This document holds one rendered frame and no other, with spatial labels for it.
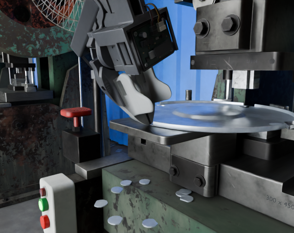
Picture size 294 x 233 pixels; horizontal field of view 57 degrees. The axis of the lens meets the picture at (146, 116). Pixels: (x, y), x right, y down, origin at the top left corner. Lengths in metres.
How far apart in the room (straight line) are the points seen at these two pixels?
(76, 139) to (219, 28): 0.39
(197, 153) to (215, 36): 0.21
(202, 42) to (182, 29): 1.74
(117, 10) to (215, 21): 0.25
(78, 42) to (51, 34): 1.33
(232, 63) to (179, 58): 1.73
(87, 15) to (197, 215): 0.32
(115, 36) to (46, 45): 1.43
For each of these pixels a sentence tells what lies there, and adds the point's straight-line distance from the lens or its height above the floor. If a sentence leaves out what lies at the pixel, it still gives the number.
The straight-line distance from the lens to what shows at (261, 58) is 0.51.
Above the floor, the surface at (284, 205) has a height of 0.67.
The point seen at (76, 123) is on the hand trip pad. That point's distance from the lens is 0.70.
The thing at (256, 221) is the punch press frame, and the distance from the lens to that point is 0.45.
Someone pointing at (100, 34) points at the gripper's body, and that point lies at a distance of 0.32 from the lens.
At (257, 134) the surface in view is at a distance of 0.55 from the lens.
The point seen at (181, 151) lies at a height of 0.72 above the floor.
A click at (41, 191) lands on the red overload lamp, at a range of 0.62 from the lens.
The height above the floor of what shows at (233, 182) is 0.68.
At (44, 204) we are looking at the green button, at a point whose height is 0.59.
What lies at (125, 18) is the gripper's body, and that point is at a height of 0.92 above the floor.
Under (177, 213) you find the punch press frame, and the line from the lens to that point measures 0.45.
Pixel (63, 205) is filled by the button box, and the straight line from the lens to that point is 0.61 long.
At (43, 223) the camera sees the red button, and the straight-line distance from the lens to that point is 0.64.
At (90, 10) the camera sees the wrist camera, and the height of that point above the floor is 0.93.
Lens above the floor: 0.87
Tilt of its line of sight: 10 degrees down
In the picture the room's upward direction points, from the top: straight up
